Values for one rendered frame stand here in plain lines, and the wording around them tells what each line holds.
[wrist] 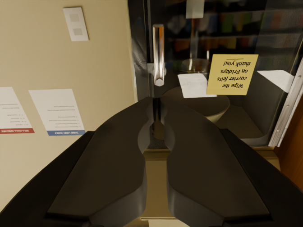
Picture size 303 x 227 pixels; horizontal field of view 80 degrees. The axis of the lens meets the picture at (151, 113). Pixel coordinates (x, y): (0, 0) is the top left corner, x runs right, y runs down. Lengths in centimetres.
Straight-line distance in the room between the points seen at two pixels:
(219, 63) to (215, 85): 4
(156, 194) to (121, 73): 54
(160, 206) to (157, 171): 8
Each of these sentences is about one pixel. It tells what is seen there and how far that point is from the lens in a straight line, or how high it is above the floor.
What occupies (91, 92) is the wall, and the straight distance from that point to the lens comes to 90.
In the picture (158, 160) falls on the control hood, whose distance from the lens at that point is 44.
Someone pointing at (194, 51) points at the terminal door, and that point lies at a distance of 33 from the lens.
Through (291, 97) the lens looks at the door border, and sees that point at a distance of 44.
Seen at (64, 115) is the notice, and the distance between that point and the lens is 103.
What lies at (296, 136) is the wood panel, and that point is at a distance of 55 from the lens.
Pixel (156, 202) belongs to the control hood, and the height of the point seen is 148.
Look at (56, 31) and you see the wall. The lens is 86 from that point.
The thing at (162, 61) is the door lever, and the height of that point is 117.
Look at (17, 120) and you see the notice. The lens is 118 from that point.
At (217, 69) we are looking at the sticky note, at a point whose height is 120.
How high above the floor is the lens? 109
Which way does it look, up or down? 32 degrees up
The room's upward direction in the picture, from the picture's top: 177 degrees clockwise
